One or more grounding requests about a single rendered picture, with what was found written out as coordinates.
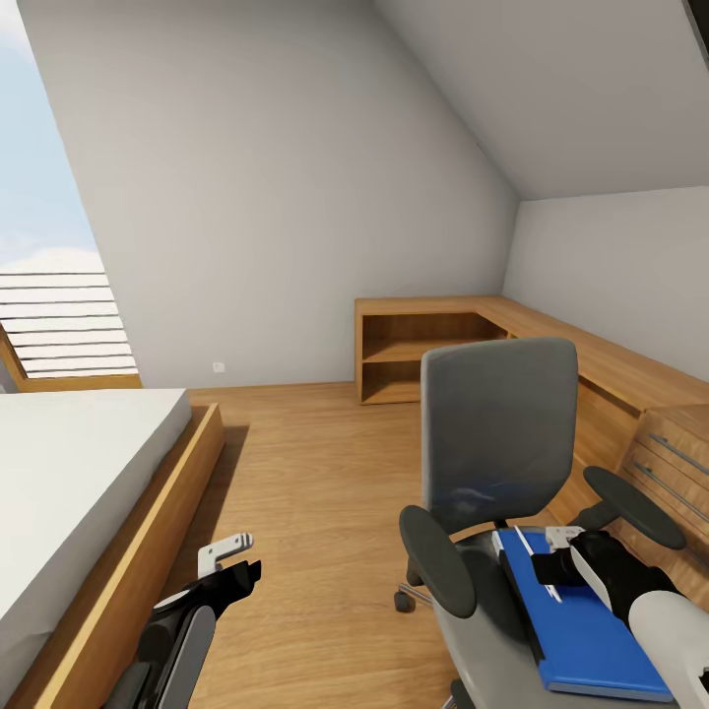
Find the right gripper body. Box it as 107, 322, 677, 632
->
531, 548, 583, 587

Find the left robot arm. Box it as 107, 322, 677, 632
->
100, 533, 262, 709

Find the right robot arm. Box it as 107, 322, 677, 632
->
531, 527, 709, 709

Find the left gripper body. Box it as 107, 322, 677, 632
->
183, 560, 253, 617

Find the swivel chair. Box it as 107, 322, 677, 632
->
394, 337, 686, 709

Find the folder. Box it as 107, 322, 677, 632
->
492, 531, 675, 702

